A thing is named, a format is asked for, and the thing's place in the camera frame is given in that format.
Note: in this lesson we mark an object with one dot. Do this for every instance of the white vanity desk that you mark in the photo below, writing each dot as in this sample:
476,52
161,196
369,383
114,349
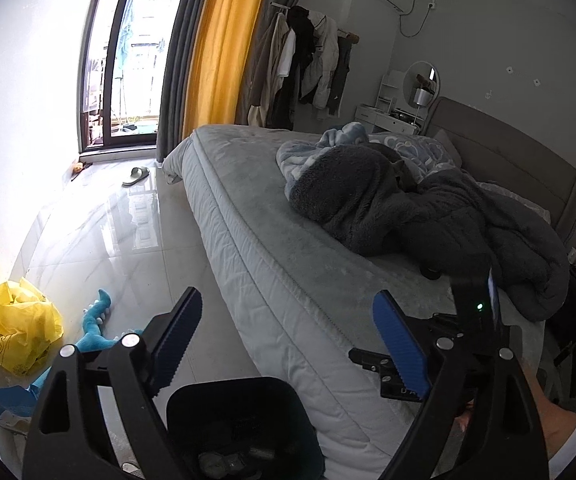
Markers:
373,114

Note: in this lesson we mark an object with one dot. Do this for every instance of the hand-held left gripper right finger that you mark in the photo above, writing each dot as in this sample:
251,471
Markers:
400,345

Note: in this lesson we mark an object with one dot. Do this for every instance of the black framed glass door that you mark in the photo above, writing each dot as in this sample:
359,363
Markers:
113,85

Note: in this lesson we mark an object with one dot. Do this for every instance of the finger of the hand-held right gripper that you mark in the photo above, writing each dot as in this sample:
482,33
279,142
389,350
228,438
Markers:
365,358

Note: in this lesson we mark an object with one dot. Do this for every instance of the bed with grey sheet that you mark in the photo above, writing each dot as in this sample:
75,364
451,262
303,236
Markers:
288,240

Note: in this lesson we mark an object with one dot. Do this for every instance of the small orange object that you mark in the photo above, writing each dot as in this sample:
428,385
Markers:
76,166

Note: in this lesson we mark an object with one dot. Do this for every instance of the grey padded headboard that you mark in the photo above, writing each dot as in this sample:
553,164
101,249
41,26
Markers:
508,155

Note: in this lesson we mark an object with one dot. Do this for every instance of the yellow plastic bag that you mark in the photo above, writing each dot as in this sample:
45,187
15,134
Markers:
18,330

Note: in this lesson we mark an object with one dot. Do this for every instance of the yellow curtain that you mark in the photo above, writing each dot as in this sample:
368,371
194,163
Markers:
223,45

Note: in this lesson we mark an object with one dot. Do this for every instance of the dark grey fleece blanket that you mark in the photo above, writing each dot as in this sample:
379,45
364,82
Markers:
368,200

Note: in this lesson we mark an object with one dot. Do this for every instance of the beige coat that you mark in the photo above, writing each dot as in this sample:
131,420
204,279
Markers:
263,75

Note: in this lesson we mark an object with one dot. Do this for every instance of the black garment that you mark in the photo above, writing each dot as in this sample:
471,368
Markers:
304,30

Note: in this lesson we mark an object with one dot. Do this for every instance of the grey curtain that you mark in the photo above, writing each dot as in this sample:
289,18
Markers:
263,35
180,60

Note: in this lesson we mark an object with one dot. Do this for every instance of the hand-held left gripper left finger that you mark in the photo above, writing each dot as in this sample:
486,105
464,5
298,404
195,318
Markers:
178,345

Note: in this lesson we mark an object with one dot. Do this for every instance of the blue hanging cloth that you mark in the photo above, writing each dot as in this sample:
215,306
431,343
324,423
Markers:
128,25

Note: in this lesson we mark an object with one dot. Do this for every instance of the blue dinosaur plush toy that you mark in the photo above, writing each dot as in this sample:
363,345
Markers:
95,332

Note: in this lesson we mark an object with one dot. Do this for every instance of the round white mirror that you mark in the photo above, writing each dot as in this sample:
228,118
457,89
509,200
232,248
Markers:
415,72

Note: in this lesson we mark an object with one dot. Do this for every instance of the silver table lamp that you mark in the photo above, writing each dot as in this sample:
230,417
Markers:
423,96

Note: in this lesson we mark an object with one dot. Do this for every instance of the dark grey trousers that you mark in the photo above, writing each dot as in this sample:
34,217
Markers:
342,70

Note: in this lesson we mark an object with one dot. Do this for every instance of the white shirt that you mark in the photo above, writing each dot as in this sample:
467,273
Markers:
286,55

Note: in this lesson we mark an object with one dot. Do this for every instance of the grey slipper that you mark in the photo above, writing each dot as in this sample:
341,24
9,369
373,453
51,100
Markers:
135,176

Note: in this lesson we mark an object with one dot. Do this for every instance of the person's right forearm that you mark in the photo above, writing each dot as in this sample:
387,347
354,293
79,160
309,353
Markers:
558,420

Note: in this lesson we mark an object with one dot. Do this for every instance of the grey pillow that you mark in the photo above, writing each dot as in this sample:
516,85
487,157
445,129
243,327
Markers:
449,147

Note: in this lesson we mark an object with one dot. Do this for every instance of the black trash bin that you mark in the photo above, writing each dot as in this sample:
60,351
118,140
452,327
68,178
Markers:
238,410

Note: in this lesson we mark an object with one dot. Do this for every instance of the clothes rack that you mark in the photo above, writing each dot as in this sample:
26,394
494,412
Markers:
280,6

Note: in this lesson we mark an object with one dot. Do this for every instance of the light blue patterned blanket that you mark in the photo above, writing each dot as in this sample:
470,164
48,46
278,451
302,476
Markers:
338,139

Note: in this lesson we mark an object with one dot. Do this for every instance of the small black object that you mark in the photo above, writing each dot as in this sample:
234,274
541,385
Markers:
430,272

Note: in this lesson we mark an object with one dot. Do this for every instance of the white shelf organizer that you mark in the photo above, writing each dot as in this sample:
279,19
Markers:
388,87

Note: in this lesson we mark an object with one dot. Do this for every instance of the white jacket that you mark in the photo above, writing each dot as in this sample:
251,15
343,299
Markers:
324,60

